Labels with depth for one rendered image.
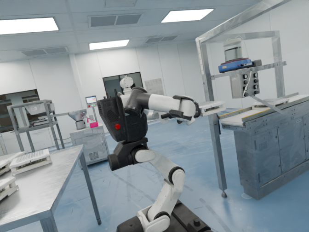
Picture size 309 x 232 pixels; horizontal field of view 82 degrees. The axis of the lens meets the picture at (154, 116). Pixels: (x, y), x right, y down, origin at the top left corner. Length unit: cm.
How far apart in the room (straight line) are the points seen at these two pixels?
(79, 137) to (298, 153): 334
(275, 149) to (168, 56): 576
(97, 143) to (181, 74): 476
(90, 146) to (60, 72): 348
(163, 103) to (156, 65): 609
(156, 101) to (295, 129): 180
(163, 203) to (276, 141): 130
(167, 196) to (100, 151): 249
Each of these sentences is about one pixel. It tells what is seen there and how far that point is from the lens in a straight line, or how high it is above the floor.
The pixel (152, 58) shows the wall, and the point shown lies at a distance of 700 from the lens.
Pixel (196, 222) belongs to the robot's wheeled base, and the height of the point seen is 25.
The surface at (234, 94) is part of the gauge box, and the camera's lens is 166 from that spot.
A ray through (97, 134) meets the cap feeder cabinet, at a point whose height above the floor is 61.
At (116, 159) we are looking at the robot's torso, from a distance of 122.
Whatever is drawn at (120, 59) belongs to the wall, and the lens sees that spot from 670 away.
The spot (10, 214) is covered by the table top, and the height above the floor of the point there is 86.
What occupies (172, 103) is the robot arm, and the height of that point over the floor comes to 116.
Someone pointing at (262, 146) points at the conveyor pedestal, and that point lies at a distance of 201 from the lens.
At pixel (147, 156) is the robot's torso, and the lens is 125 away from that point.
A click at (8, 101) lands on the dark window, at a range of 689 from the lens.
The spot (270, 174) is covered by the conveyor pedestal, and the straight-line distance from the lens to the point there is 219.
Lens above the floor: 124
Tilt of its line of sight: 8 degrees down
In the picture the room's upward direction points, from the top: 11 degrees counter-clockwise
